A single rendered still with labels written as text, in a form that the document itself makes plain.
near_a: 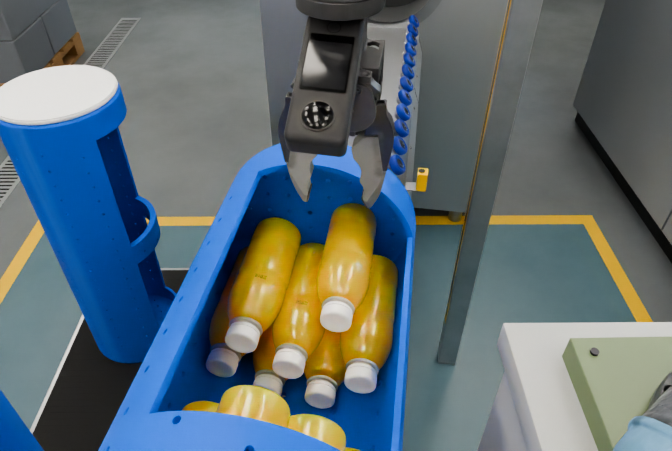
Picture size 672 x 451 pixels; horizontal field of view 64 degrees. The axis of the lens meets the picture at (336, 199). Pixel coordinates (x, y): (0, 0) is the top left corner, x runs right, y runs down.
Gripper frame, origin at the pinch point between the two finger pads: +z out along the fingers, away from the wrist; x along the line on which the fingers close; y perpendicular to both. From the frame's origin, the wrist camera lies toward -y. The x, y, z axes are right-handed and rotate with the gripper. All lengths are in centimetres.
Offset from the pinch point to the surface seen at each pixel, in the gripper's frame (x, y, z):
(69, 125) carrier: 67, 49, 28
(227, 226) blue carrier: 13.3, 2.9, 8.2
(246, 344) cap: 9.8, -5.3, 19.1
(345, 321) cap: -1.3, -1.0, 18.2
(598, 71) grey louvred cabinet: -101, 234, 93
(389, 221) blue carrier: -5.1, 18.4, 18.8
